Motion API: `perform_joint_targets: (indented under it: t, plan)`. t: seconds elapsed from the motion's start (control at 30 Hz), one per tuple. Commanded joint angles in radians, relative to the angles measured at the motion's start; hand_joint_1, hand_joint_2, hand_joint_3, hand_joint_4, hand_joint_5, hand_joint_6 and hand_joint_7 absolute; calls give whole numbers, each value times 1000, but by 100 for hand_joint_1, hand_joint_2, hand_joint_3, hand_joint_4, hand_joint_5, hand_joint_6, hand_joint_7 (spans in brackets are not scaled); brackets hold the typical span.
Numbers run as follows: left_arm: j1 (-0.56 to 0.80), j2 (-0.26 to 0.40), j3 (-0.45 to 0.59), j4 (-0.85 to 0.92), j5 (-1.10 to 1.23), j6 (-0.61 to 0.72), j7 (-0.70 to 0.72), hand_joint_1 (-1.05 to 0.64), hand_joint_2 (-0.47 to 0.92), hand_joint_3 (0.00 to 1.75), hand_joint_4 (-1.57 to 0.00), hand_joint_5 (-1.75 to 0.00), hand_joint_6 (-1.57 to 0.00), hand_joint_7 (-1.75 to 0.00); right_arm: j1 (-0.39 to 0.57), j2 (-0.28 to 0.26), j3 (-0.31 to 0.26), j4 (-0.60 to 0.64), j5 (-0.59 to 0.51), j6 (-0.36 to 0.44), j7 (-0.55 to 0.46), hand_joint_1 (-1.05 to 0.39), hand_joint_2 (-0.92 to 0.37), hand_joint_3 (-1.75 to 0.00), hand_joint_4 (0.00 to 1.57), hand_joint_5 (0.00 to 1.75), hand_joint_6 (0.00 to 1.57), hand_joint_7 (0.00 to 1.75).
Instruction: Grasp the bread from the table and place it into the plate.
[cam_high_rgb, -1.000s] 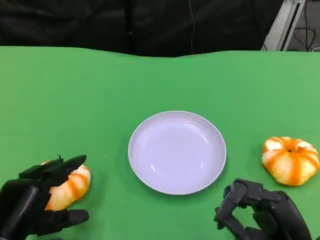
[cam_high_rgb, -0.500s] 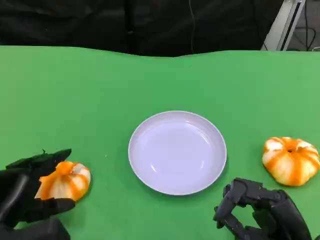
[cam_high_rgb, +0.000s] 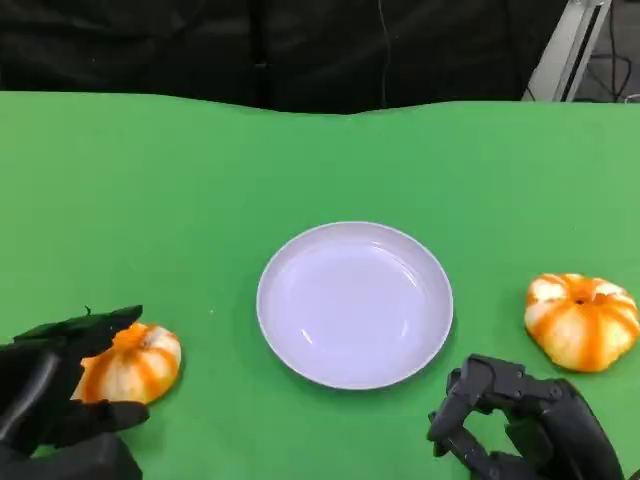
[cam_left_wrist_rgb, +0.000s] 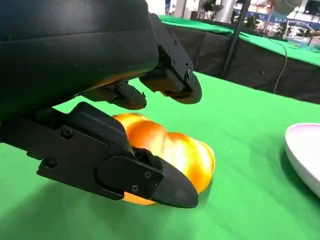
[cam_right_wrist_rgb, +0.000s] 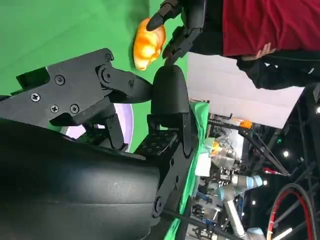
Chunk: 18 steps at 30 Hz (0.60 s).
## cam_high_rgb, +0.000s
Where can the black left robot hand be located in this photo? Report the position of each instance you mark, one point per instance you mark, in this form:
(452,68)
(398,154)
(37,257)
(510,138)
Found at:
(35,390)

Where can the aluminium frame post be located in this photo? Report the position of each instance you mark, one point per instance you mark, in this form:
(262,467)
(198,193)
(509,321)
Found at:
(570,50)

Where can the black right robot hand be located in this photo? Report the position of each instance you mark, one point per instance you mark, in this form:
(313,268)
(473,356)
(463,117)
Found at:
(565,430)

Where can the black curtain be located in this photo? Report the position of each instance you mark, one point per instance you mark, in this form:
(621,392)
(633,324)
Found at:
(150,45)

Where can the lilac plate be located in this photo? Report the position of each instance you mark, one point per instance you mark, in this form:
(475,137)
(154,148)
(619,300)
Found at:
(355,305)

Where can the orange white toy bread roll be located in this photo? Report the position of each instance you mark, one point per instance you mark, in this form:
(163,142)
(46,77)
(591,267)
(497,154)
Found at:
(140,370)
(580,330)

